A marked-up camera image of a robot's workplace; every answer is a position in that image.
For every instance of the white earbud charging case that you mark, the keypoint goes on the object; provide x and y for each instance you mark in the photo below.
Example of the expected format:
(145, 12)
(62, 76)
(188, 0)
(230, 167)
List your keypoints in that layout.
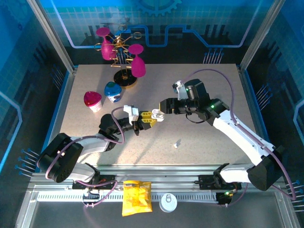
(156, 113)

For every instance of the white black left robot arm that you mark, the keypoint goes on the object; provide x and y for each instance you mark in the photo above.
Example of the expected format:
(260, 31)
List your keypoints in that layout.
(92, 143)

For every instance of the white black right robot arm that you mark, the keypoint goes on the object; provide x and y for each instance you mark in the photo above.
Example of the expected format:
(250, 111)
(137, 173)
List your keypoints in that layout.
(237, 133)

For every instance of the white cup with pink lid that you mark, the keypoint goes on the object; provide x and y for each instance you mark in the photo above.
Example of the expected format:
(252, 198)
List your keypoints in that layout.
(92, 98)

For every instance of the white cup with blue lid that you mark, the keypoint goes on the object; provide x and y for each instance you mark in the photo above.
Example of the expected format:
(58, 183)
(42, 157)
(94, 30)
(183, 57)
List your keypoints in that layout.
(112, 89)

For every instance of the magenta wine glass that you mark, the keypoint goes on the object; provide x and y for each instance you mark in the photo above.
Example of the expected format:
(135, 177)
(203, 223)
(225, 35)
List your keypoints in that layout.
(138, 65)
(106, 48)

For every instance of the yellow snack bag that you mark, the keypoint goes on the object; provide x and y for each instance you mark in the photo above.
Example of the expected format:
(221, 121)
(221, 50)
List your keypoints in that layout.
(136, 199)

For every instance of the white pull-tab can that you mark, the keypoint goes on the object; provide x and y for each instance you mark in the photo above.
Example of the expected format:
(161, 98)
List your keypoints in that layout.
(168, 202)

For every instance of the aluminium front frame rail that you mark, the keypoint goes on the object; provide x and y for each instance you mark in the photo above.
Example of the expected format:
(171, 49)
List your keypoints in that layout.
(154, 171)

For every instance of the aluminium frame post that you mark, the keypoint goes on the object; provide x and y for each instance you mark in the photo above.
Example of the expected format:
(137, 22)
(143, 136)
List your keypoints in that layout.
(257, 35)
(50, 35)

